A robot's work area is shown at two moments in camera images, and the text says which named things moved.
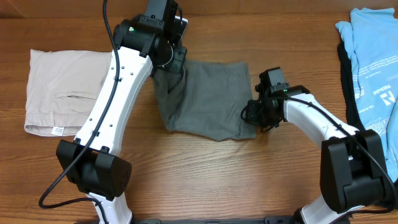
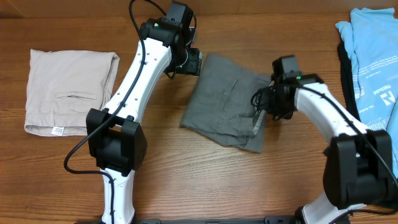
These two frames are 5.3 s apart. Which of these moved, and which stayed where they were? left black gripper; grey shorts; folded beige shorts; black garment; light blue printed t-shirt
Moved: left black gripper; grey shorts
Stayed: black garment; light blue printed t-shirt; folded beige shorts
